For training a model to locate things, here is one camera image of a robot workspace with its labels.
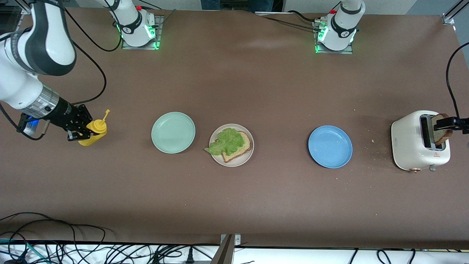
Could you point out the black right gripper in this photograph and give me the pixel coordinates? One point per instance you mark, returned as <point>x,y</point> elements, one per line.
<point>66,114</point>

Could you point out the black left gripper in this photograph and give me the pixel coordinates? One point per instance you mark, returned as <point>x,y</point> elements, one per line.
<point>462,123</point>

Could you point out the brown toast bread slice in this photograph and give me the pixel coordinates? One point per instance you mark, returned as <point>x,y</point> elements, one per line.
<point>441,136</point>
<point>242,149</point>

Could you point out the yellow mustard squeeze bottle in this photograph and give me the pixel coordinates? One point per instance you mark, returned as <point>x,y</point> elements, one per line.
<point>94,134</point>

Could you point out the green lettuce leaf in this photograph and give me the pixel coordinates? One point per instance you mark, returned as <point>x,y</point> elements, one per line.
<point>229,141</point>

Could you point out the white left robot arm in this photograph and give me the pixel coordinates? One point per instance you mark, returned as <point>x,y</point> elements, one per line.
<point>342,22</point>

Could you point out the mint green plate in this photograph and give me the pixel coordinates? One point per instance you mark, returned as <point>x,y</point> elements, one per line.
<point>173,132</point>

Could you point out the blue plate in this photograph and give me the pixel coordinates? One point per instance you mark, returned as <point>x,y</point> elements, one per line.
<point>329,146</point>

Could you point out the beige plate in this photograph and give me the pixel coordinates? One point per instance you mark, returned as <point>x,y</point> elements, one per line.
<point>238,162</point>

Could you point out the white toaster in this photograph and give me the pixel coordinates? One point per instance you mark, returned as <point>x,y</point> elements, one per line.
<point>406,143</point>

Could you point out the black power plug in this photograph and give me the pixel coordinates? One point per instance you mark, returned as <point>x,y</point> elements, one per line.
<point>189,256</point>

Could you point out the person standing behind table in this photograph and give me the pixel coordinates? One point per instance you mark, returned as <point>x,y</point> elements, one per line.
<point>242,4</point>

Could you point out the flat grey metal bar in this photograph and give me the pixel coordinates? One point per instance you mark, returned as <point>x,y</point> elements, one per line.
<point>271,13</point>

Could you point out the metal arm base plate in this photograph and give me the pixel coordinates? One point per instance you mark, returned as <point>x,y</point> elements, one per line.
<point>333,52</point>
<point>139,48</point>

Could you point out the aluminium frame profile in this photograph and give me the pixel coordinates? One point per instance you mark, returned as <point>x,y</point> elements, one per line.
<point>454,11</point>

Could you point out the perforated metal frame rail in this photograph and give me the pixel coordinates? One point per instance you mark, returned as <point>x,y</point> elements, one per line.
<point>25,11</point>

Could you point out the grey metal table bracket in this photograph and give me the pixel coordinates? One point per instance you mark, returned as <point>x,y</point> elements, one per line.
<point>225,253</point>

